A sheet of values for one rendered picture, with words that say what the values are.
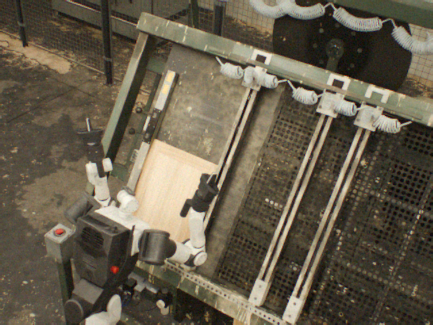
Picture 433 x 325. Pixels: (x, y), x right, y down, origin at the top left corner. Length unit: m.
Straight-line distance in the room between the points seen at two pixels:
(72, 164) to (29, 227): 0.86
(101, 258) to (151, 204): 0.69
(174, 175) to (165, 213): 0.22
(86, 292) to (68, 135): 3.10
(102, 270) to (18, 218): 2.26
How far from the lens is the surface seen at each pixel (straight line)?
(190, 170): 2.96
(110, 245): 2.42
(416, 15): 2.91
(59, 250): 3.14
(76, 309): 2.63
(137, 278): 3.13
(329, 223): 2.68
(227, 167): 2.81
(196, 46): 2.95
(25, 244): 4.47
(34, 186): 4.98
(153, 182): 3.06
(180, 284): 2.98
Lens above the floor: 3.10
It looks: 37 degrees down
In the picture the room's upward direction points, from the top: 5 degrees clockwise
